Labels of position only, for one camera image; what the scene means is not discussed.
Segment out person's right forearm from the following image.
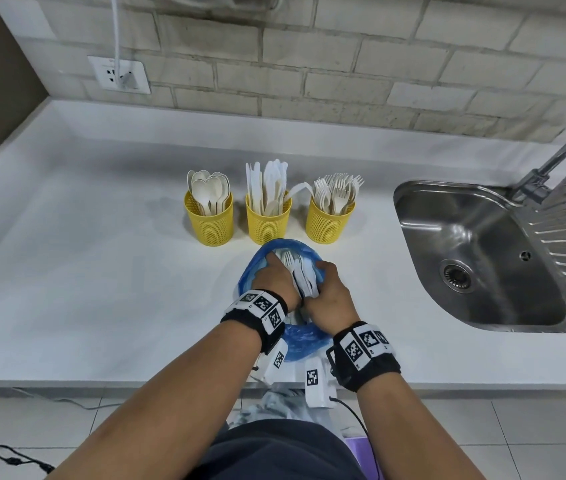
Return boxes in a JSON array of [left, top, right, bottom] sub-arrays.
[[355, 372, 486, 480]]

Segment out bundle of white plastic cutlery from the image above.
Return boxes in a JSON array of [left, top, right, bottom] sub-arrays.
[[275, 249, 322, 301]]

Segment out white wall socket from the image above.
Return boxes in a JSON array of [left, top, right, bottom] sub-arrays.
[[87, 55, 152, 95]]

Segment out purple plastic stool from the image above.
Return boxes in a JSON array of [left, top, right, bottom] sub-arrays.
[[345, 434, 384, 480]]

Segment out blue plastic bag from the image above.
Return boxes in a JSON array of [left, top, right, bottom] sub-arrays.
[[237, 238, 332, 363]]

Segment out yellow mesh cup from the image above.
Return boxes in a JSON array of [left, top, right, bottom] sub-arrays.
[[245, 192, 294, 245], [184, 189, 235, 247], [305, 194, 356, 245]]

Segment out black wristband with markers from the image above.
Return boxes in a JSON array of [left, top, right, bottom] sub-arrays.
[[220, 289, 289, 355], [326, 321, 402, 393]]

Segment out metal faucet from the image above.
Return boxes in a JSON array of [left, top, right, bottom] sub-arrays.
[[508, 110, 566, 205]]

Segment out person's right hand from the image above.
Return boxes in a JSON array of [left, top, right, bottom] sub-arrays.
[[302, 260, 362, 337]]

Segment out person's left hand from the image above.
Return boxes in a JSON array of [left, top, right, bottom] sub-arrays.
[[251, 252, 304, 313]]

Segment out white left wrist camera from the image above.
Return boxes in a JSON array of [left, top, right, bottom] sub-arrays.
[[252, 339, 290, 387]]

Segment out black right wristband with markers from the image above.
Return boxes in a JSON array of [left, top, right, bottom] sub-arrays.
[[326, 321, 402, 393]]

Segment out black left wristband with markers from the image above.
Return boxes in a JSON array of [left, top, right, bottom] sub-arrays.
[[220, 289, 289, 355]]

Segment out grey shoe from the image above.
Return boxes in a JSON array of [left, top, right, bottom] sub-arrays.
[[242, 390, 284, 423], [284, 389, 316, 423]]

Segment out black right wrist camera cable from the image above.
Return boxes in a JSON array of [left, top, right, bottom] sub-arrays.
[[330, 397, 382, 480]]

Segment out person's left forearm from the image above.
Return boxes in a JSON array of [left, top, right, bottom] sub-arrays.
[[45, 322, 263, 480]]

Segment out person's dark shorts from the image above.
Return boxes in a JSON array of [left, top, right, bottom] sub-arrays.
[[185, 419, 366, 480]]

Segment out black floor cable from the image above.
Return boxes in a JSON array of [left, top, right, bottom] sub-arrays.
[[0, 437, 56, 475]]

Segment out stainless steel sink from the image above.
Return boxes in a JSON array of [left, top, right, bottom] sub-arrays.
[[392, 179, 566, 335]]

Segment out white plug with cable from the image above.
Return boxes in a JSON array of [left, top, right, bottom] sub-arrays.
[[110, 0, 141, 91]]

